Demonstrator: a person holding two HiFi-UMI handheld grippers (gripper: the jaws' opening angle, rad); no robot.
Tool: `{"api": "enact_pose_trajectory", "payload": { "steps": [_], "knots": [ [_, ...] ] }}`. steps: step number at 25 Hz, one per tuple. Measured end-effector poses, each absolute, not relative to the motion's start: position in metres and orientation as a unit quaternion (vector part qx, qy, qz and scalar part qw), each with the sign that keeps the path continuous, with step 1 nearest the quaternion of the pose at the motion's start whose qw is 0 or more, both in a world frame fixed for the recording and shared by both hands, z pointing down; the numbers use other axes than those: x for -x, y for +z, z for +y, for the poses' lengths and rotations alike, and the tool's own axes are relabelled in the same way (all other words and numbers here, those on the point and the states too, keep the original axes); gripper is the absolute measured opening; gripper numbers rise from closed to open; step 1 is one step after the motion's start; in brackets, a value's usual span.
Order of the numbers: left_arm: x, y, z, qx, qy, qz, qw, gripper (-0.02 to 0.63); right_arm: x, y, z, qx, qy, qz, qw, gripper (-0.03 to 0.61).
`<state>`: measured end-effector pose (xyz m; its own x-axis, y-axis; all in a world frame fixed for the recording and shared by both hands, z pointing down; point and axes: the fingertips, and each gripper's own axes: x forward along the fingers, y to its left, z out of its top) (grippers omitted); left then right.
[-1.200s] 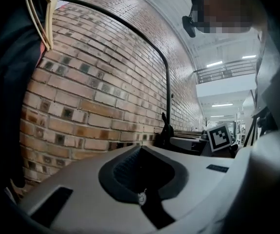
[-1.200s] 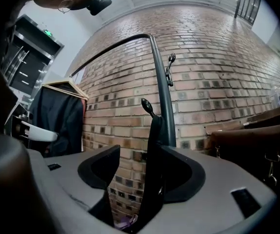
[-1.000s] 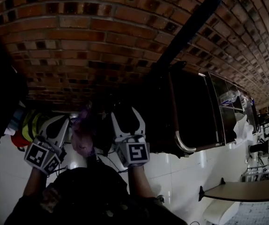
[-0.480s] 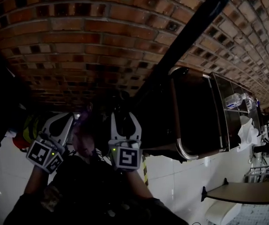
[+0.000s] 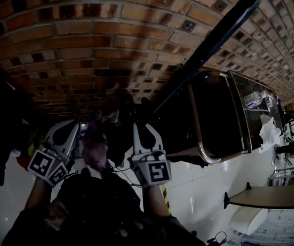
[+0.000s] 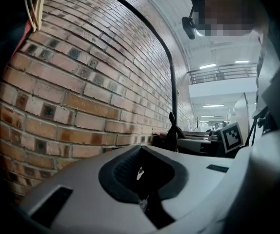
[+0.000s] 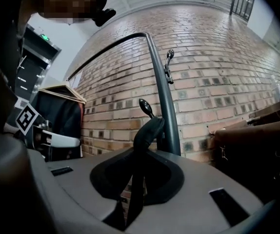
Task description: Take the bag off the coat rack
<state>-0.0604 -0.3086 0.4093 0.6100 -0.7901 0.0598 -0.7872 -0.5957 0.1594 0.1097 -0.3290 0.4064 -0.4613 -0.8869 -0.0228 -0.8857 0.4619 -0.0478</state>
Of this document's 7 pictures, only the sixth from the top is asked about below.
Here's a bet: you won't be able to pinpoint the yellow cords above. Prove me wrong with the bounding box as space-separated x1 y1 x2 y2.
0 0 47 65

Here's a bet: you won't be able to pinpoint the white partition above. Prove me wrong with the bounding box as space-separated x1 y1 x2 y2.
234 92 250 133

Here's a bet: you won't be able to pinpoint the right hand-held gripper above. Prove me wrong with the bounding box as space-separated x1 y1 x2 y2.
219 122 244 154

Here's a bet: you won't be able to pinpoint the black cable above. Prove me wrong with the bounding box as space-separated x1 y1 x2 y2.
90 0 187 153

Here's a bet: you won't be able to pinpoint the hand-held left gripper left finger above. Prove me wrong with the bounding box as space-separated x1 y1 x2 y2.
20 144 161 234

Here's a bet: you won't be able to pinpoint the dark brown metal-framed cart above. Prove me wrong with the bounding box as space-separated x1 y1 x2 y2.
153 130 228 158

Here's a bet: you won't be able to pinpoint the person's head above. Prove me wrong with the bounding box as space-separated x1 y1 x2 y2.
191 0 274 38

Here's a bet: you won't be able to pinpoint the black head-worn camera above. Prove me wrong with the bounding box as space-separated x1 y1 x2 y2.
180 0 204 40

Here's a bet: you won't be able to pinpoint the metal balcony railing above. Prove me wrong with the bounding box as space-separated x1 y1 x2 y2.
187 62 258 85

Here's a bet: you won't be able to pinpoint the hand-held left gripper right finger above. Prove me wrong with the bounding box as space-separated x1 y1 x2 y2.
140 144 255 234

